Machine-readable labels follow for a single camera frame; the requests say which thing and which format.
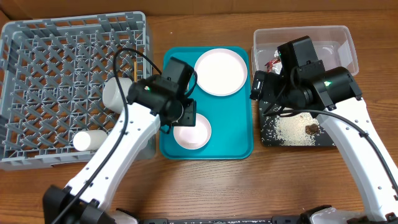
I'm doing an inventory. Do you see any red snack wrapper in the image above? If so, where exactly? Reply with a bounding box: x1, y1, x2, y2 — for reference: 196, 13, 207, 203
265, 50, 282, 74

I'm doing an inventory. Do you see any small pink saucer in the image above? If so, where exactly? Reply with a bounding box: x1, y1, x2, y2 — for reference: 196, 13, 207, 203
173, 113, 212, 150

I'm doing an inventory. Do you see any wooden chopstick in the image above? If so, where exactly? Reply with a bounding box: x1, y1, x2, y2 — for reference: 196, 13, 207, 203
133, 60, 137, 83

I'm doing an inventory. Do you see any grey bowl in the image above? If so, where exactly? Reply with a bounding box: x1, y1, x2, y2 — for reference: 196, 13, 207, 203
103, 77, 132, 114

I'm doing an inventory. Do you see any white cup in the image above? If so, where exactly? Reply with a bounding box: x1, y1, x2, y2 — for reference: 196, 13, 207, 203
72, 129, 108, 151

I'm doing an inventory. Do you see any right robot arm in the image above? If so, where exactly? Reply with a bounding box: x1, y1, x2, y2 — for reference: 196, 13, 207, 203
250, 36, 397, 223

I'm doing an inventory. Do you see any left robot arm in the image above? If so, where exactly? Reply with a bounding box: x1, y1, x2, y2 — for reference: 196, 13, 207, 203
43, 57, 197, 223

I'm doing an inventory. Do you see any black tray with rice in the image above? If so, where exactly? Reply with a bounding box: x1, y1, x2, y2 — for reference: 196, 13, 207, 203
258, 101, 335, 146

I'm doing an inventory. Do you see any large white plate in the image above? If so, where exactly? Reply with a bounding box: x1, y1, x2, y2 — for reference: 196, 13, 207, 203
194, 48, 248, 96

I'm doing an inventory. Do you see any brown food scrap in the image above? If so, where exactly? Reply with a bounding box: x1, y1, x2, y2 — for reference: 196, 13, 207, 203
305, 124, 320, 135

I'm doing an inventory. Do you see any clear plastic bin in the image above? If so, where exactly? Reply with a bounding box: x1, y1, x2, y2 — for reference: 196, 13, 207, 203
251, 26, 359, 76

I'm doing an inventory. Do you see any grey plastic dish rack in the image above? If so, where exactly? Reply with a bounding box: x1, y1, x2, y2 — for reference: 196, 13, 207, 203
1, 11, 153, 170

